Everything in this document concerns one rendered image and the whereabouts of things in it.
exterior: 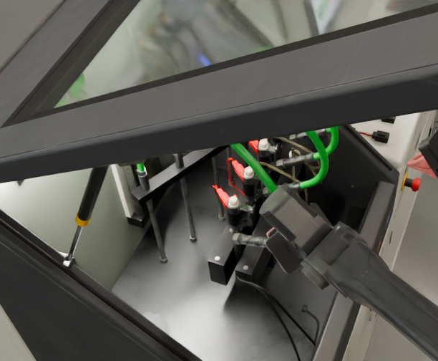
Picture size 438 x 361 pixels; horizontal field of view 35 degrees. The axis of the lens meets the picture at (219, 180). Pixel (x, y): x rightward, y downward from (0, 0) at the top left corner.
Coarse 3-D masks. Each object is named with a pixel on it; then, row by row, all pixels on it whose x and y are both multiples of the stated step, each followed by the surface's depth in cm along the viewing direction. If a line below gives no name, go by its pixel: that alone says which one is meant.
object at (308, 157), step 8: (336, 128) 130; (336, 136) 131; (336, 144) 133; (328, 152) 135; (280, 160) 144; (288, 160) 143; (296, 160) 141; (304, 160) 140; (312, 160) 139; (280, 168) 145
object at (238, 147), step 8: (240, 144) 107; (240, 152) 106; (248, 152) 107; (248, 160) 106; (256, 160) 107; (144, 168) 138; (256, 168) 106; (264, 176) 107; (264, 184) 107; (272, 184) 107; (272, 192) 107
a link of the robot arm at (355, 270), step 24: (336, 240) 90; (360, 240) 88; (312, 264) 89; (336, 264) 87; (360, 264) 84; (384, 264) 84; (336, 288) 89; (360, 288) 82; (384, 288) 79; (408, 288) 77; (384, 312) 77; (408, 312) 75; (432, 312) 73; (408, 336) 74; (432, 336) 71
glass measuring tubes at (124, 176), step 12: (120, 168) 145; (132, 168) 151; (156, 168) 159; (120, 180) 147; (132, 180) 147; (120, 192) 150; (132, 204) 154; (144, 204) 158; (156, 204) 161; (132, 216) 156; (144, 216) 156
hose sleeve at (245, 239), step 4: (240, 236) 126; (244, 236) 125; (248, 236) 124; (252, 236) 124; (256, 236) 123; (260, 236) 122; (240, 240) 126; (244, 240) 125; (248, 240) 124; (252, 240) 123; (256, 240) 122; (260, 240) 121; (244, 244) 126; (248, 244) 124; (252, 244) 123; (256, 244) 122; (260, 244) 121; (264, 244) 120
